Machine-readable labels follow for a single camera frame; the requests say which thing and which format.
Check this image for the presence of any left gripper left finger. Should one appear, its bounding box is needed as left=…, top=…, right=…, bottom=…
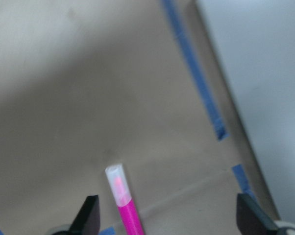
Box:
left=69, top=195, right=100, bottom=235

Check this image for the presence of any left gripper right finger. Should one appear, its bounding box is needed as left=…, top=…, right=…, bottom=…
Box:
left=236, top=193, right=278, bottom=235

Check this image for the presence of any pink marker pen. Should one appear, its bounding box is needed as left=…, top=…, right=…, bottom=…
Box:
left=105, top=164, right=145, bottom=235

